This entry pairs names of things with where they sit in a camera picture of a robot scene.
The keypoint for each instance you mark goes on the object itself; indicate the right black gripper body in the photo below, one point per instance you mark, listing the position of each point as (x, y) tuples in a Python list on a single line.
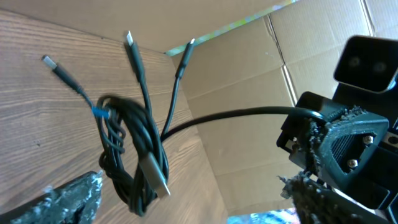
[(293, 137)]

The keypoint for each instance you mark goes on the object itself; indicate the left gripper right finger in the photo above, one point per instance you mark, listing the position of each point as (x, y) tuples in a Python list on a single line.
[(315, 203)]

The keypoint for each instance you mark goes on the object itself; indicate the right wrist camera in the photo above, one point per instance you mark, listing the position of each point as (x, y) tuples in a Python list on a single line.
[(368, 63)]

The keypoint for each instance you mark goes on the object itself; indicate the cardboard box wall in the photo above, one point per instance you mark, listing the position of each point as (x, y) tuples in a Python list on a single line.
[(218, 169)]

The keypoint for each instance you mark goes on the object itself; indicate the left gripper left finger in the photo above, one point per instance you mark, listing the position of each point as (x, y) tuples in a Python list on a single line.
[(76, 201)]

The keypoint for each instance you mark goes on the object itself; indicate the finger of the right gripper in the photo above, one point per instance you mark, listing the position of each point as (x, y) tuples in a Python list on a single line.
[(341, 149)]

